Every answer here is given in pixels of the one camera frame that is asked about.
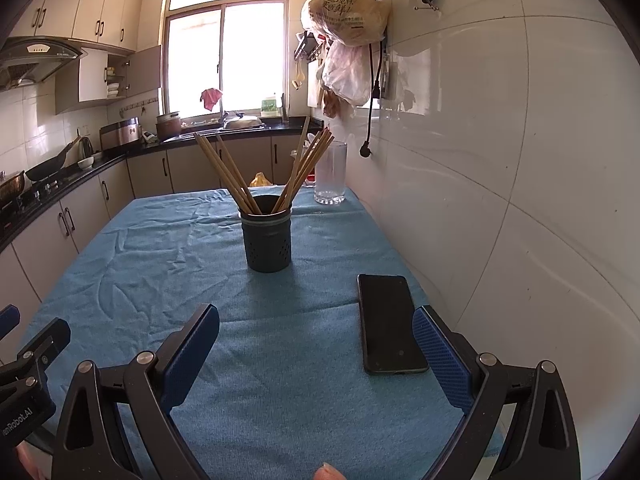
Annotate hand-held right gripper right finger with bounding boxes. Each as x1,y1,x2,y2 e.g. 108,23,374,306
412,305,582,480

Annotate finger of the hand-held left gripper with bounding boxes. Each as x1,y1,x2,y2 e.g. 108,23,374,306
0,305,21,343
17,317,72,391

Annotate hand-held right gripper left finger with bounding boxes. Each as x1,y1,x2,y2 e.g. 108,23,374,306
51,303,221,480

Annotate dark grey perforated chopstick holder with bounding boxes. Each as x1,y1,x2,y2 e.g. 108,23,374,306
239,205,293,273

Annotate bundle of wooden chopsticks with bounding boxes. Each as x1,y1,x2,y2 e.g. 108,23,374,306
194,116,335,216

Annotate person's left hand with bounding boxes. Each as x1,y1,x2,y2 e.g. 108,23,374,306
15,442,51,480

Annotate black smartphone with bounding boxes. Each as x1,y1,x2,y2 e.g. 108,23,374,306
356,273,431,376

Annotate blue tablecloth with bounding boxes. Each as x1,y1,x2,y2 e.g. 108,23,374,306
20,187,506,480

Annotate copper coloured pan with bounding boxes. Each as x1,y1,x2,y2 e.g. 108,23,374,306
0,170,26,208

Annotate black wok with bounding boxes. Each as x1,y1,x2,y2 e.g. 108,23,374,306
25,136,82,182

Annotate kitchen counter with beige cabinets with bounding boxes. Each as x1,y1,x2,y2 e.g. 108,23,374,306
0,120,323,321

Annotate clear glass mug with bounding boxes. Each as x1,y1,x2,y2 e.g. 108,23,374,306
314,140,348,205

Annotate silver rice cooker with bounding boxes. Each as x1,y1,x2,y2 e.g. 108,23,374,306
99,117,141,148

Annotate brown cooking pot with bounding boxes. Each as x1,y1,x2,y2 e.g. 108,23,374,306
156,112,183,142

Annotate stack of white dishes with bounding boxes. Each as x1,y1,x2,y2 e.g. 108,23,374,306
105,66,126,98

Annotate grey range hood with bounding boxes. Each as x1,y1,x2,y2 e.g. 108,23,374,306
0,36,83,92

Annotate pink translucent plastic bag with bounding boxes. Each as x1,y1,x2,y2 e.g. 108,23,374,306
321,40,373,108

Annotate kitchen window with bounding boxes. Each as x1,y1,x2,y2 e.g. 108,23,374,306
160,0,291,121

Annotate printed white plastic bag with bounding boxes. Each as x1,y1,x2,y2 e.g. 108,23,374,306
300,0,393,48

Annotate black power cable with plug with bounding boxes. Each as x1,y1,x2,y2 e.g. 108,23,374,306
360,42,388,158

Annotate beige wall cabinets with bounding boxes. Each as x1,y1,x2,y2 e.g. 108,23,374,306
10,0,163,115

